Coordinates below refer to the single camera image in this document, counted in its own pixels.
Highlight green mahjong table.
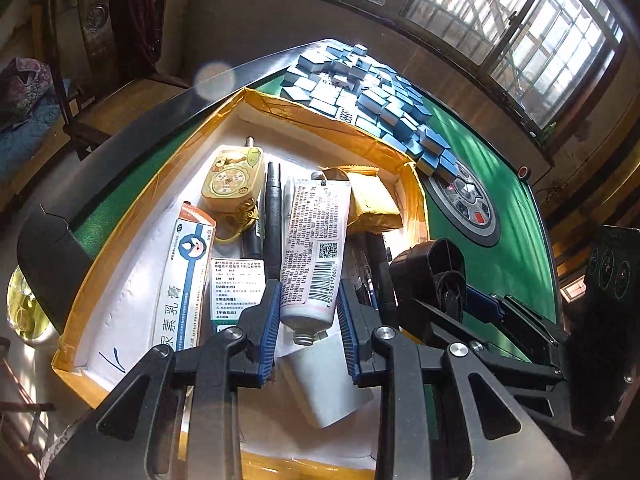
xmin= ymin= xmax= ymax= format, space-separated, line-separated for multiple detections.
xmin=17 ymin=37 xmax=566 ymax=376

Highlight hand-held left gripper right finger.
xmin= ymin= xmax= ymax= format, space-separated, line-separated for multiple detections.
xmin=336 ymin=287 xmax=573 ymax=480

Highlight long white blue ointment carton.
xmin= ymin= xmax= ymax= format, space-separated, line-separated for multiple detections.
xmin=150 ymin=201 xmax=217 ymax=356

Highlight carved wooden chair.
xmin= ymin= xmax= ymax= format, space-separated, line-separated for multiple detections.
xmin=30 ymin=0 xmax=196 ymax=161

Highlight glass cup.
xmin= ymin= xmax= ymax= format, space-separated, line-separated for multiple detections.
xmin=10 ymin=285 xmax=41 ymax=331

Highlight white paper card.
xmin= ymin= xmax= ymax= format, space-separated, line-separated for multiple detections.
xmin=277 ymin=342 xmax=377 ymax=429

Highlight black charger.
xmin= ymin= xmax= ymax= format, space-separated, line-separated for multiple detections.
xmin=389 ymin=239 xmax=468 ymax=333

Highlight golden foil packet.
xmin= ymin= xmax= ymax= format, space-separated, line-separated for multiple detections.
xmin=320 ymin=166 xmax=403 ymax=233

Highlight yellow-taped white cardboard tray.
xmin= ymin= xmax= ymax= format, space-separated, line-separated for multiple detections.
xmin=50 ymin=86 xmax=428 ymax=480

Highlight dark red cloth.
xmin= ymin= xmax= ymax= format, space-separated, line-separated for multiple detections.
xmin=112 ymin=0 xmax=163 ymax=81

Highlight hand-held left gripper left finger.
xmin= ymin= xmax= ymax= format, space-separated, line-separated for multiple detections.
xmin=45 ymin=280 xmax=282 ymax=480

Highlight pile of blue mahjong tiles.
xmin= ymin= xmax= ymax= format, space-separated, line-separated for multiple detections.
xmin=280 ymin=42 xmax=458 ymax=181

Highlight white printed tube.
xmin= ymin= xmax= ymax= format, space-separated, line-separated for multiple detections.
xmin=279 ymin=171 xmax=351 ymax=346

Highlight patterned quilted cloth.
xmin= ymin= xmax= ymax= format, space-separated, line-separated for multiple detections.
xmin=0 ymin=57 xmax=66 ymax=131

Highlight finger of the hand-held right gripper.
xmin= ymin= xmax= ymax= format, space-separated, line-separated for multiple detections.
xmin=467 ymin=285 xmax=568 ymax=350
xmin=400 ymin=299 xmax=571 ymax=388

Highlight round table control panel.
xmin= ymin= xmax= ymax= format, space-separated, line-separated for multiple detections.
xmin=424 ymin=162 xmax=501 ymax=248

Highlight yellow key fob with keyring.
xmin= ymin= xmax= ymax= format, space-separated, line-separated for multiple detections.
xmin=200 ymin=136 xmax=265 ymax=246

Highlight brown wooden frame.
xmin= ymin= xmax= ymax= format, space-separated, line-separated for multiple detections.
xmin=0 ymin=337 xmax=56 ymax=461

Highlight black pen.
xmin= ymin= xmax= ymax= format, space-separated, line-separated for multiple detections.
xmin=357 ymin=232 xmax=401 ymax=333
xmin=242 ymin=200 xmax=265 ymax=261

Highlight small medicine box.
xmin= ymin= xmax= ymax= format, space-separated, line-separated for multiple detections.
xmin=209 ymin=255 xmax=268 ymax=336

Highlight barred window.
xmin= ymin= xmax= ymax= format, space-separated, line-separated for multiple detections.
xmin=220 ymin=0 xmax=626 ymax=136

